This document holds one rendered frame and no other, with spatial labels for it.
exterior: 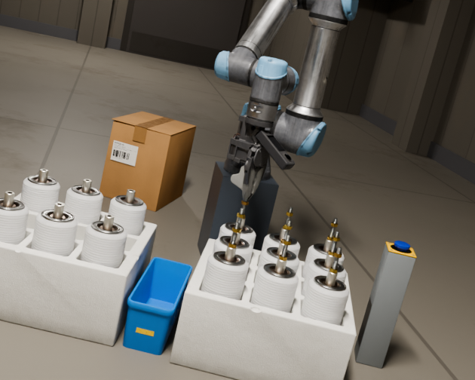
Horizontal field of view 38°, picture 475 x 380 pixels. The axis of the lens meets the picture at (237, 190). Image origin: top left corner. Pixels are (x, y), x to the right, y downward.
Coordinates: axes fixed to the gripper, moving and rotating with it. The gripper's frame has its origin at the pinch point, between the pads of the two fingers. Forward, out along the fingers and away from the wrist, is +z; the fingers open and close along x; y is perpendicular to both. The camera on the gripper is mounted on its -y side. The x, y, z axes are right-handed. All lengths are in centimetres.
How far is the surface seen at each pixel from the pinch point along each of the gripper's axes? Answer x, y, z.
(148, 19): -477, 412, -5
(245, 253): 12.4, -8.8, 10.0
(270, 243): -0.4, -8.8, 10.0
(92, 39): -429, 446, 27
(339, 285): 10.2, -32.7, 9.0
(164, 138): -51, 65, 6
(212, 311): 28.5, -12.2, 19.3
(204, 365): 28.2, -13.1, 32.6
